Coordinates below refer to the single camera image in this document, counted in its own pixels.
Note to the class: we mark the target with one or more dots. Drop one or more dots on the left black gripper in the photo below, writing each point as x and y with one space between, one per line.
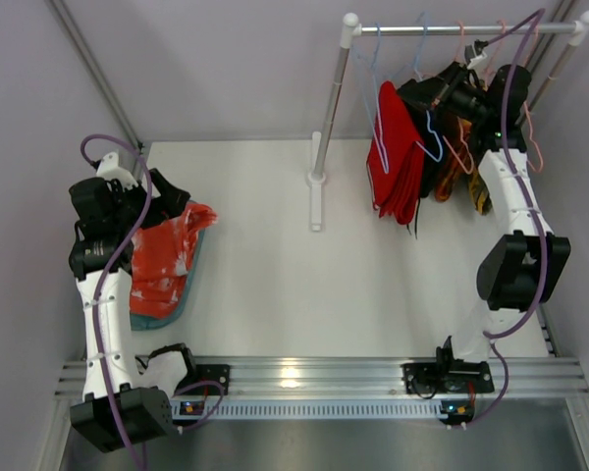
140 201

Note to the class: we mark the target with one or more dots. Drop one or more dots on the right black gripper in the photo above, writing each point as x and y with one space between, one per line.
433 89

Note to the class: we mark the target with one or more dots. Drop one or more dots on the light blue hanger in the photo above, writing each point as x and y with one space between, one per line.
423 20
366 75

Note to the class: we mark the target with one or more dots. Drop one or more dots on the orange white tie-dye trousers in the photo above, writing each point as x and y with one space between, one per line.
164 260

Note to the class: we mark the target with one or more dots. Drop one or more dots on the red trousers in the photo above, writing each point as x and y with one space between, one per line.
395 160

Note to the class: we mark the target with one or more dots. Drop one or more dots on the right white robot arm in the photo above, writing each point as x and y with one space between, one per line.
521 270

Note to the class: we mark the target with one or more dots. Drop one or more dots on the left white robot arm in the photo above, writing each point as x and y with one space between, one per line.
121 405

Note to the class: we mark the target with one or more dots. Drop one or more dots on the black trousers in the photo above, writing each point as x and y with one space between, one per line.
430 169

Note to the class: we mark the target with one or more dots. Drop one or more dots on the orange camouflage trousers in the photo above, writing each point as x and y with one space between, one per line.
451 172

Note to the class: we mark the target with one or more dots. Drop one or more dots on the pink hanger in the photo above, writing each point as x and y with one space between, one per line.
537 167
486 68
465 161

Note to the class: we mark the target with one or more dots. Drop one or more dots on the yellow camouflage trousers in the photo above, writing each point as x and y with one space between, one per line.
479 193

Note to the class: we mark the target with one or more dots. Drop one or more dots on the teal plastic bin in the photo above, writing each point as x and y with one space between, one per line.
186 294

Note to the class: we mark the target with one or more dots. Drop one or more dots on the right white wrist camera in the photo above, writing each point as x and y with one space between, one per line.
475 54

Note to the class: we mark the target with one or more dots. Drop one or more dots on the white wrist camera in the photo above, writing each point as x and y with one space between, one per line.
110 169
475 54

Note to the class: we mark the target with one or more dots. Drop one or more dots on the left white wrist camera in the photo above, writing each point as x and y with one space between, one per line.
110 169

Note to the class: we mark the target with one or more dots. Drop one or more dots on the aluminium mounting rail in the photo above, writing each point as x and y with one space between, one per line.
380 378

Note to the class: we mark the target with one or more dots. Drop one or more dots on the grey slotted cable duct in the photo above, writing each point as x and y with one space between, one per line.
316 409

